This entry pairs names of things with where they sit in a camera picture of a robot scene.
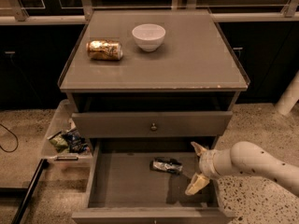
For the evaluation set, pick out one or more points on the gold soda can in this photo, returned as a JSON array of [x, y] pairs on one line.
[[107, 50]]

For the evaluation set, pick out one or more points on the metal window railing frame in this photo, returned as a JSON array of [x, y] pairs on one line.
[[51, 12]]

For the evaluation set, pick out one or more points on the open grey middle drawer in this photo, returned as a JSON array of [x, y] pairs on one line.
[[123, 189]]

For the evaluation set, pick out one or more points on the white ceramic bowl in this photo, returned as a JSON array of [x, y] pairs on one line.
[[149, 36]]

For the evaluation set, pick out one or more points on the round brass drawer knob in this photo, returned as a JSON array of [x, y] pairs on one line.
[[153, 127]]

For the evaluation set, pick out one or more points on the clear plastic storage bin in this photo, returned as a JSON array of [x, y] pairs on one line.
[[61, 122]]

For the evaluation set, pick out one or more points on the green snack bag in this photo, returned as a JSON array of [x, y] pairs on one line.
[[58, 142]]

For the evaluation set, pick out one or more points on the dark blue snack bag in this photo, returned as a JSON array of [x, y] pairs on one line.
[[76, 143]]

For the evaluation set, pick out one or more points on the grey wooden drawer cabinet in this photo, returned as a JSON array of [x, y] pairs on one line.
[[193, 70]]

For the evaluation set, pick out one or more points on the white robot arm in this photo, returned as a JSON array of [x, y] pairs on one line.
[[245, 159]]

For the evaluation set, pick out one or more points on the grey top drawer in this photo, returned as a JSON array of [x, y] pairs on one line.
[[137, 124]]

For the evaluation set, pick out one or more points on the black metal floor frame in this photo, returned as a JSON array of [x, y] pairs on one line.
[[23, 195]]

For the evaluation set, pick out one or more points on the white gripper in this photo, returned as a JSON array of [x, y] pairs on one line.
[[206, 164]]

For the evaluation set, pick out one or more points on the silver blue redbull can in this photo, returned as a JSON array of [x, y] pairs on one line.
[[170, 166]]

